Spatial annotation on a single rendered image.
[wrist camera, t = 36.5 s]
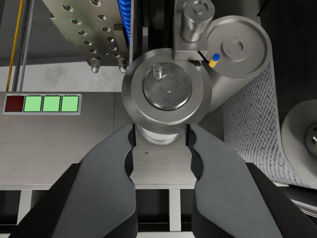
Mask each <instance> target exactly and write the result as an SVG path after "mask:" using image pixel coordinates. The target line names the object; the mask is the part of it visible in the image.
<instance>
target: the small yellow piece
mask: <svg viewBox="0 0 317 238"><path fill-rule="evenodd" d="M198 53H199V54H200V56H201V57H202V58H203V59H204V61H205V62H206V63H208V64H209V66H210V67H214V66H215V65H216V63H217V62H218V60H219V58H220V55H219V54H214V56H213V57H212V59H211V60H210V62H209V61H208V60H207V59H206V58H205V57H204V56H203V54H202V53H201V52H200V51H198Z"/></svg>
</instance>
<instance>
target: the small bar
mask: <svg viewBox="0 0 317 238"><path fill-rule="evenodd" d="M113 31H114V34H115V37H116V40H117V44H118V46H119V49H120V51H128V44H127V39H126V35H125V30H124V26H123V25H114V28H113Z"/></svg>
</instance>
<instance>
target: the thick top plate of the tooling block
mask: <svg viewBox="0 0 317 238"><path fill-rule="evenodd" d="M43 2H44V3H45V5H46V6H47V7H48V9H49V10H50V12H51V13H52V14H53V16H54V17H55V18H56V20H57V21H58V23H59V24H60V25H61V27H62V28H63V30H64V31H65V32H66V34H67V35H68V37H69V38H70V40H71V41H72V42H73V44H74V45H75V47H76V48H77V49H78V50H79V52H80V53H81V55H82V56H83V58H84V59H85V60H86V62H87V63H88V65H89V66H91V62H90V59H92V58H96V59H99V60H101V64H100V66H118V59H127V60H128V66H129V59H130V45H129V44H128V43H127V44H128V51H120V49H119V46H118V44H117V40H116V37H115V34H114V31H113V28H114V25H123V20H122V16H121V11H120V8H119V4H118V0H43ZM123 26H124V25H123Z"/></svg>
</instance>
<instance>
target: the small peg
mask: <svg viewBox="0 0 317 238"><path fill-rule="evenodd" d="M162 74H163V66H162V65H161V64H160V63H156V64H155V65H154V66H153V77H154V78H155V79H156V80H159V79H161V78H162Z"/></svg>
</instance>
